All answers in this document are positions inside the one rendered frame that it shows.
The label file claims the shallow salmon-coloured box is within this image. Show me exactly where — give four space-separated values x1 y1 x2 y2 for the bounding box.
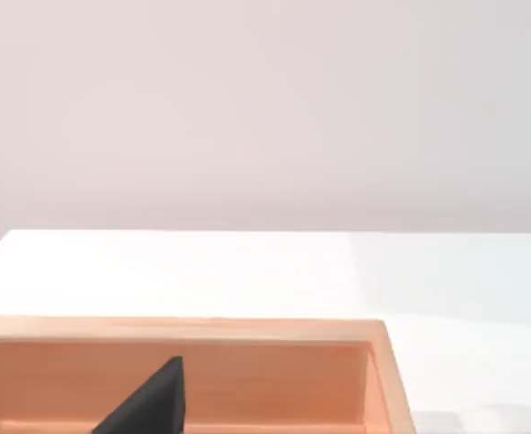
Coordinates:
0 315 417 434

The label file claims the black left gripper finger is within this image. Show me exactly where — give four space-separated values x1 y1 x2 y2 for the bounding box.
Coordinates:
90 355 190 434

